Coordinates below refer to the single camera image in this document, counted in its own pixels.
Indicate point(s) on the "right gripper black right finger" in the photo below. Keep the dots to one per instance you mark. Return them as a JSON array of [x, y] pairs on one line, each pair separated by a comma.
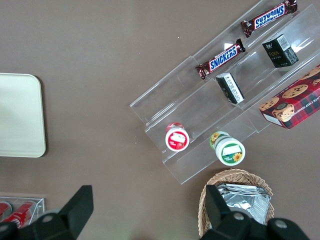
[[222, 220]]

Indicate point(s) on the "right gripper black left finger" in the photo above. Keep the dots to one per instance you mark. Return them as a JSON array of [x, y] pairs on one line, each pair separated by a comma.
[[72, 215]]

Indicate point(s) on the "light tan wicker basket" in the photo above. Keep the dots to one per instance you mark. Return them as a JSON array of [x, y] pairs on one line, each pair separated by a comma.
[[240, 176]]

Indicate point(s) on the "beige rectangular tray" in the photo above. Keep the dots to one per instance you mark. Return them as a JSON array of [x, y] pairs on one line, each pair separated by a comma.
[[20, 115]]

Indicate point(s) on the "silver foil packets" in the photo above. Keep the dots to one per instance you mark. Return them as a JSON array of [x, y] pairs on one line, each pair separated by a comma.
[[250, 202]]

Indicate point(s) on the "clear acrylic bottle rack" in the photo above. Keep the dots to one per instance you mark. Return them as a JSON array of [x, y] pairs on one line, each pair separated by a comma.
[[40, 207]]

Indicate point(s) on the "green lid yogurt cup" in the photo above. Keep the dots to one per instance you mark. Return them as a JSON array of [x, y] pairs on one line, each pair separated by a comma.
[[230, 151]]

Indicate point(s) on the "red lid yogurt cup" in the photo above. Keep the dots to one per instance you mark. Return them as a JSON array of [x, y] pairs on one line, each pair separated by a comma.
[[177, 140]]

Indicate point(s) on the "clear acrylic tiered stand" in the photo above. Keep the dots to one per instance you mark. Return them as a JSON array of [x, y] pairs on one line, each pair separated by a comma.
[[255, 57], [190, 107]]

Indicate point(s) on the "small black carton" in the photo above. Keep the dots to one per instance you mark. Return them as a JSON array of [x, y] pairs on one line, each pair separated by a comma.
[[280, 51], [231, 88]]

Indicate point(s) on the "red tartan cookie box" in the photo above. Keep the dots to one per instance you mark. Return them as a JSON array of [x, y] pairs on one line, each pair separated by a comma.
[[297, 100]]

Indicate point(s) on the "Snickers chocolate bar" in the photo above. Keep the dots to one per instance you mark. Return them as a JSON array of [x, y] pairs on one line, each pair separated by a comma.
[[268, 17], [222, 58]]

